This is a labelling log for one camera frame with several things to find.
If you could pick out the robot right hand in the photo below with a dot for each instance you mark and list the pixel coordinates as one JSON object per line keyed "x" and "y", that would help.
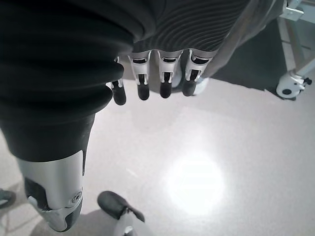
{"x": 61, "y": 61}

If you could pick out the silver robot right leg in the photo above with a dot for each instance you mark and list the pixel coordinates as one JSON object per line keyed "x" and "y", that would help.
{"x": 115, "y": 204}

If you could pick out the bed caster wheel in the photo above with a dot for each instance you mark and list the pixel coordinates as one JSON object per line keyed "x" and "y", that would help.
{"x": 286, "y": 88}

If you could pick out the white hospital bed frame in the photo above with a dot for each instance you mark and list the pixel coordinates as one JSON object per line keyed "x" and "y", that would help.
{"x": 295, "y": 12}

